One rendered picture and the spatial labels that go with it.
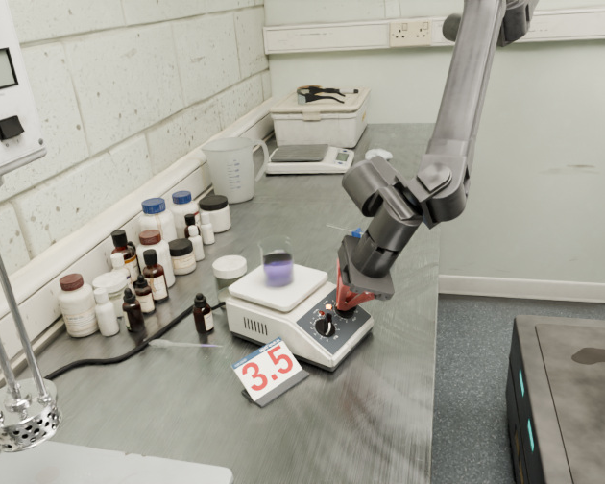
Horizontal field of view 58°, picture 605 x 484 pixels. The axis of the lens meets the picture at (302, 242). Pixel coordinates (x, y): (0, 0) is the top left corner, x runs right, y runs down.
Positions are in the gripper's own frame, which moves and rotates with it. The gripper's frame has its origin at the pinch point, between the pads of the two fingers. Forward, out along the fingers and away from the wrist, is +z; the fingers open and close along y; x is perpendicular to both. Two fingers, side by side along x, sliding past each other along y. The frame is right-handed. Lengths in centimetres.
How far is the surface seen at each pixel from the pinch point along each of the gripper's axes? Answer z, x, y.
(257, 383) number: 6.4, -11.7, 12.2
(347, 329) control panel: 1.5, 0.8, 3.8
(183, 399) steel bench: 11.8, -20.7, 12.9
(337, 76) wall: 27, 28, -142
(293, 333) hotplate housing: 3.0, -7.3, 5.2
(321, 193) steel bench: 25, 12, -61
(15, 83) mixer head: -33, -42, 16
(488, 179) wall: 35, 93, -114
